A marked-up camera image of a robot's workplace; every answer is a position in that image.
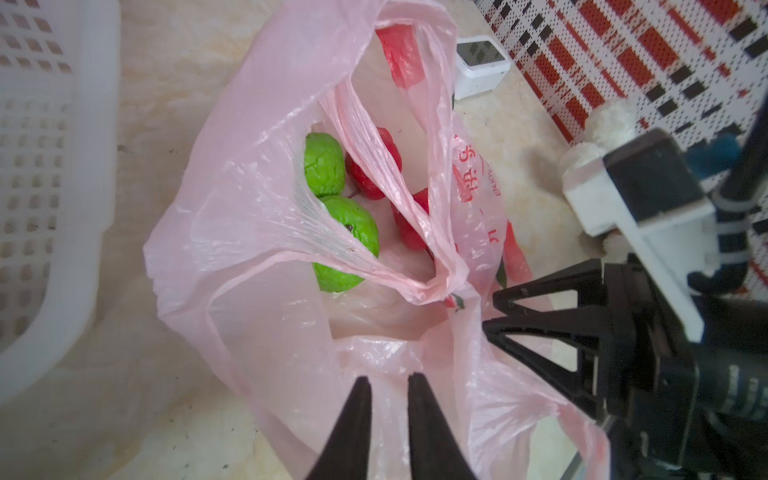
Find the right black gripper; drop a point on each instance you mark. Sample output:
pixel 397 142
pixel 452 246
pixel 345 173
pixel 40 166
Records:
pixel 688 409

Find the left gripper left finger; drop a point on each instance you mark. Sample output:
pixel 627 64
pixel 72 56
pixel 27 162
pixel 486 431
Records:
pixel 346 453

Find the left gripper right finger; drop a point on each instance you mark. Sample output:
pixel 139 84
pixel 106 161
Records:
pixel 434 452

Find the pink plastic bag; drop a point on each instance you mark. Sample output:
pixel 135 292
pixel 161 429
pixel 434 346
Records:
pixel 288 308

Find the white plastic basket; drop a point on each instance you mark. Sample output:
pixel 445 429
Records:
pixel 60 79

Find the white plush teddy bear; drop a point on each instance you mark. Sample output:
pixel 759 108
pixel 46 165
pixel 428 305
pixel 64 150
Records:
pixel 608 127

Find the white digital clock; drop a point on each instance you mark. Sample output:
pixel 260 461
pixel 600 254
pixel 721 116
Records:
pixel 481 64

